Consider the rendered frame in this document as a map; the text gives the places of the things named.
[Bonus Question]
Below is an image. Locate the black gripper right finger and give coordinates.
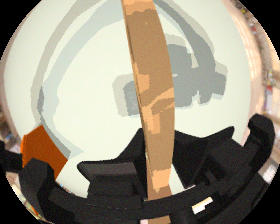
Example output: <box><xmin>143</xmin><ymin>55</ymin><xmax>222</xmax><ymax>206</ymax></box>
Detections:
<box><xmin>172</xmin><ymin>125</ymin><xmax>236</xmax><ymax>189</ymax></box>

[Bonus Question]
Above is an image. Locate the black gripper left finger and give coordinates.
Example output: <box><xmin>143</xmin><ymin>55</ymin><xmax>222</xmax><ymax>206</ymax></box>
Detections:
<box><xmin>76</xmin><ymin>128</ymin><xmax>148</xmax><ymax>201</ymax></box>

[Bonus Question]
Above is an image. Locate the long tan wooden rail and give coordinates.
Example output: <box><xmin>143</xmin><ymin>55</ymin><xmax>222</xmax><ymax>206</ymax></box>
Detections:
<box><xmin>121</xmin><ymin>0</ymin><xmax>175</xmax><ymax>189</ymax></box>

